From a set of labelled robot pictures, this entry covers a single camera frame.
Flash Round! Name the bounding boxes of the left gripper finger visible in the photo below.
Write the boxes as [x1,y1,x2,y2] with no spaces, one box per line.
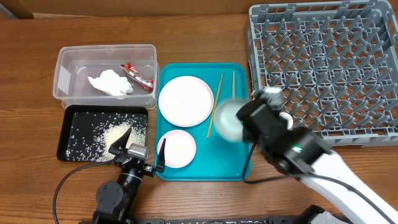
[155,138,166,173]
[108,128,132,154]

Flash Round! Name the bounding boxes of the pink bowl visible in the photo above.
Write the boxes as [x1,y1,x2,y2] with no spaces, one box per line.
[157,129,197,169]

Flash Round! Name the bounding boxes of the white napkin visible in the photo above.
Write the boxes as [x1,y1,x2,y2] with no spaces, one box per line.
[88,70,133,96]

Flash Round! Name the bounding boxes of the red sauce packet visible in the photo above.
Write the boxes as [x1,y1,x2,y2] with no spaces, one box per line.
[120,63,154,93]

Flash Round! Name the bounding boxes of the large white plate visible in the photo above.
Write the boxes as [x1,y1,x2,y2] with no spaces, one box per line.
[159,76,214,128]

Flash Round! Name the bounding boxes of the grey bowl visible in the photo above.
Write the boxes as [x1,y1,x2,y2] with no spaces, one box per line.
[213,98,248,142]

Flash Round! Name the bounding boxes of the wooden chopstick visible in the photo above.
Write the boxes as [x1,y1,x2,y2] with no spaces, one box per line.
[232,71,236,100]
[206,74,223,139]

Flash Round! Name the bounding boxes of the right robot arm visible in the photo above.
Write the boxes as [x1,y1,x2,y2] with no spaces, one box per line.
[236,99,397,223]

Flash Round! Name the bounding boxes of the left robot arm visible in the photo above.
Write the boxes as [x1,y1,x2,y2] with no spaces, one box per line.
[93,128,166,224]

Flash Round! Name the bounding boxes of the spilled rice pile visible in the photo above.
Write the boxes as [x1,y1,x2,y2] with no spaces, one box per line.
[60,112,147,162]

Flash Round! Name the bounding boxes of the black rectangular tray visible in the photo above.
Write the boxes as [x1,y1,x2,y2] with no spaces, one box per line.
[57,105,148,161]

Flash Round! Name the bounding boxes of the teal serving tray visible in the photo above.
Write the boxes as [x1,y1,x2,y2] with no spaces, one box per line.
[158,63,250,181]

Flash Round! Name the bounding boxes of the clear plastic bin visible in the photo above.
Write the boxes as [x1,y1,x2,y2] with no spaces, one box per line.
[53,44,159,110]

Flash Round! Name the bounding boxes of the grey dish rack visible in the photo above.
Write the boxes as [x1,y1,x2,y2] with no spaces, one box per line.
[244,1,397,147]

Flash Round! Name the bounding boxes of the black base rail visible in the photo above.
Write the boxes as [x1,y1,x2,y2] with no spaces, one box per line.
[136,216,297,224]

